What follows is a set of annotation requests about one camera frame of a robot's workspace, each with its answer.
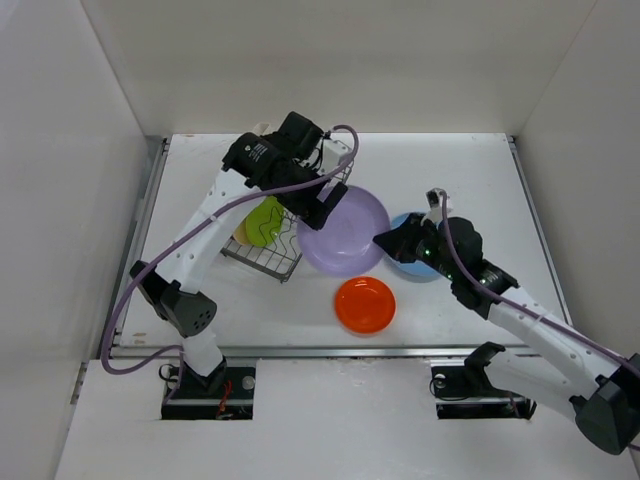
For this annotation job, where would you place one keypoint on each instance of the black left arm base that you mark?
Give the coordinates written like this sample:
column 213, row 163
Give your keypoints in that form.
column 229, row 396

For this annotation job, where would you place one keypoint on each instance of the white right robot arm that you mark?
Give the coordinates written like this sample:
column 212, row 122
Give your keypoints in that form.
column 593, row 386

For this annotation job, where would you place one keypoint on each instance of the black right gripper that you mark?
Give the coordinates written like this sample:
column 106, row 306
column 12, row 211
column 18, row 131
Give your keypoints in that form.
column 398, row 242

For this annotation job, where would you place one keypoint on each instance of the small purple plate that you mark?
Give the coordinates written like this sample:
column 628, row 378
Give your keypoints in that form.
column 344, row 247

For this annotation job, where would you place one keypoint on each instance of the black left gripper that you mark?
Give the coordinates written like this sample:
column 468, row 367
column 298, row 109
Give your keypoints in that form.
column 310, row 210

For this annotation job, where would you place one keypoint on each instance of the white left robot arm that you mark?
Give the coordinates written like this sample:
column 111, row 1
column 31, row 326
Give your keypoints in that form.
column 171, row 283

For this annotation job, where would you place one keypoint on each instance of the orange plate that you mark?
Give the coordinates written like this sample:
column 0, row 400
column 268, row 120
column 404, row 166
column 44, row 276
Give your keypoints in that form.
column 364, row 305

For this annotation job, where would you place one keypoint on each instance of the beige plate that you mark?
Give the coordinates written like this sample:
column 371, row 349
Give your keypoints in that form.
column 240, row 235

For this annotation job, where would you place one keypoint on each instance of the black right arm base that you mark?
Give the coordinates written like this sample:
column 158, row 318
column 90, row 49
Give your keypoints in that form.
column 458, row 398

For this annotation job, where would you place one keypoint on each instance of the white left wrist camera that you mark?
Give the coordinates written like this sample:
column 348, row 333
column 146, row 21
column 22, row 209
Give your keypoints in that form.
column 333, row 152

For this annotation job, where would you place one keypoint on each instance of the aluminium table frame rail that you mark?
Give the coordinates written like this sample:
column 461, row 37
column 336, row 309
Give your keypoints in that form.
column 261, row 316

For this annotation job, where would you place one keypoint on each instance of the white cutlery holder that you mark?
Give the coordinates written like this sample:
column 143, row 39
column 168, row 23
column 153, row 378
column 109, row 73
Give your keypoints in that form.
column 261, row 128

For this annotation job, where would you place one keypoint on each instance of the green plate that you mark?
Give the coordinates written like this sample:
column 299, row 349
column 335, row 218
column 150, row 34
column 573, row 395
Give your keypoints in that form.
column 264, row 223

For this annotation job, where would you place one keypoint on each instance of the grey wire dish rack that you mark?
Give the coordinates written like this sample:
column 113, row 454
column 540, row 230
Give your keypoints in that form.
column 279, row 260

